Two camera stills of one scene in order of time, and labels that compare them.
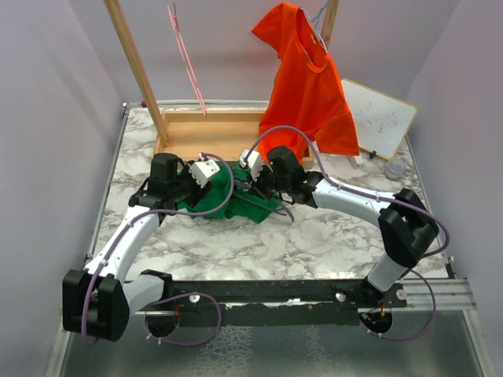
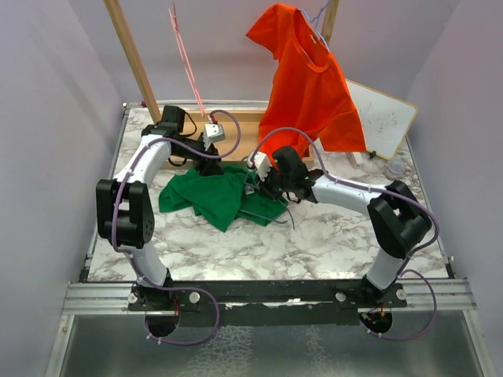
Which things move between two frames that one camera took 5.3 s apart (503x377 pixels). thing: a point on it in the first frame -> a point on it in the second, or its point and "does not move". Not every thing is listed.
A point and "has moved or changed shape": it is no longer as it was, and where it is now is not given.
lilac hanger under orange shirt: x=316 y=22 does not move
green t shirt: x=227 y=197 has moved or changed shape
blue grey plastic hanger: x=276 y=208 has moved or changed shape
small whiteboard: x=383 y=121 does not move
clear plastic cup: x=396 y=169 does not move
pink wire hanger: x=185 y=54 does not move
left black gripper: x=198 y=192 -> x=205 y=166
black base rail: x=302 y=303 does not move
